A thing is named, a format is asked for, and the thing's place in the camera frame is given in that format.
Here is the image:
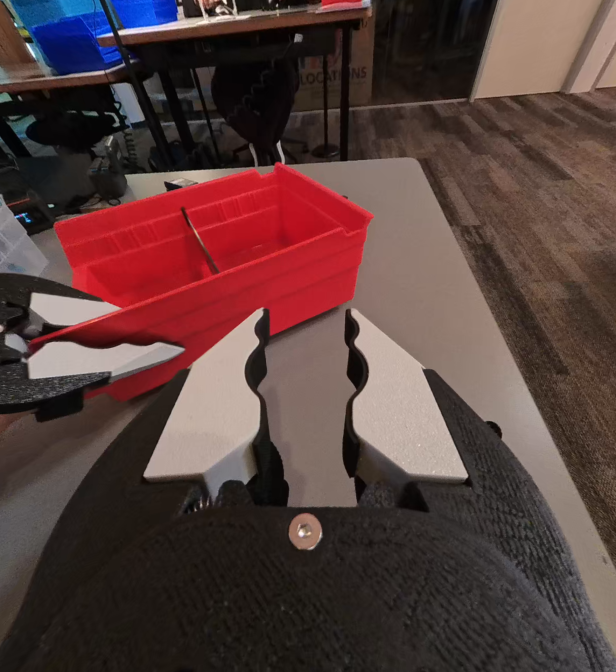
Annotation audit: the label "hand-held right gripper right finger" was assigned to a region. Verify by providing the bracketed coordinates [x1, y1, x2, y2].
[343, 309, 469, 498]

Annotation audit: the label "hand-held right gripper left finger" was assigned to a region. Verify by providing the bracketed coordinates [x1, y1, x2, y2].
[143, 309, 289, 507]

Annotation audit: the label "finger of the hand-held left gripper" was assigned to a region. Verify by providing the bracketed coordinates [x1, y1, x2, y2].
[24, 341, 186, 382]
[24, 291, 122, 337]

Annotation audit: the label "red plastic bin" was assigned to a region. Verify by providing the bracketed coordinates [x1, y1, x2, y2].
[29, 163, 375, 405]

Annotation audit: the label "black device with display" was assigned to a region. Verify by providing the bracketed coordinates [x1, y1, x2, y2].
[3, 193, 58, 235]

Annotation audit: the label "black bin divider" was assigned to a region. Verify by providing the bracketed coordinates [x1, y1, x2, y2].
[180, 206, 221, 275]

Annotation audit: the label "black office chair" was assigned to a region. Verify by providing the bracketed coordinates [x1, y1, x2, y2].
[24, 107, 130, 197]

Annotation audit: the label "wooden desk with black legs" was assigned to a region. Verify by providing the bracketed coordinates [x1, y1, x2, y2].
[97, 4, 374, 161]
[0, 58, 142, 158]

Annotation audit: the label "black tripod pole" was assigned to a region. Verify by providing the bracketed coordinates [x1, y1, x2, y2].
[99, 0, 176, 170]

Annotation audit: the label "blue plastic bin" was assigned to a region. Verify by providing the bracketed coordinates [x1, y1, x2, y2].
[29, 16, 137, 75]
[110, 0, 179, 26]

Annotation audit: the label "black bag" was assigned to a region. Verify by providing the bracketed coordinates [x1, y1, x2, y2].
[211, 55, 301, 158]

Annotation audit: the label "printed cardboard box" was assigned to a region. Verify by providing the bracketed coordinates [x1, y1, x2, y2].
[291, 21, 375, 112]

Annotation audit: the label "dark glass door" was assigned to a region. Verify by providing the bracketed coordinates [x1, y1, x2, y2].
[371, 0, 499, 105]

